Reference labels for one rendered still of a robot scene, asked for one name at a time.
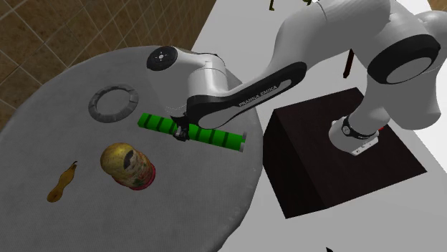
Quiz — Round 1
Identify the green black-striped cylinder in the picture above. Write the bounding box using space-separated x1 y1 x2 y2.
137 112 247 152

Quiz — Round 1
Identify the yellow nesting doll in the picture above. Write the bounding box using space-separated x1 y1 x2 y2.
100 142 157 191

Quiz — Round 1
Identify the round grey table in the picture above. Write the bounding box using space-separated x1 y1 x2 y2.
0 45 264 252

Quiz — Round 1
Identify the yellow-brown gourd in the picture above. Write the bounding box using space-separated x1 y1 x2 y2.
47 160 78 203

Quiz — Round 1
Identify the dark robot stand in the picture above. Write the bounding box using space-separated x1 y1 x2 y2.
262 87 428 220

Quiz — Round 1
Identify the grey ring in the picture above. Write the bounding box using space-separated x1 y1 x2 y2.
87 83 140 124

